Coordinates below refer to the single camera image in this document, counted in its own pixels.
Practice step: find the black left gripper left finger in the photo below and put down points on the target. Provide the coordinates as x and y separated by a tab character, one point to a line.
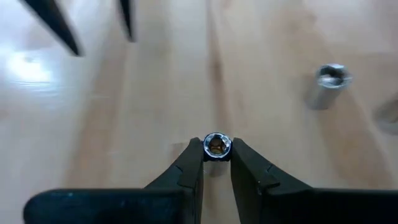
124	208

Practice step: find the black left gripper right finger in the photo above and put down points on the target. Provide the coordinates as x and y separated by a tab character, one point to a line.
311	208

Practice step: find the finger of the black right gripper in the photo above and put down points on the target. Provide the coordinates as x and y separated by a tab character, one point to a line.
127	18
53	21

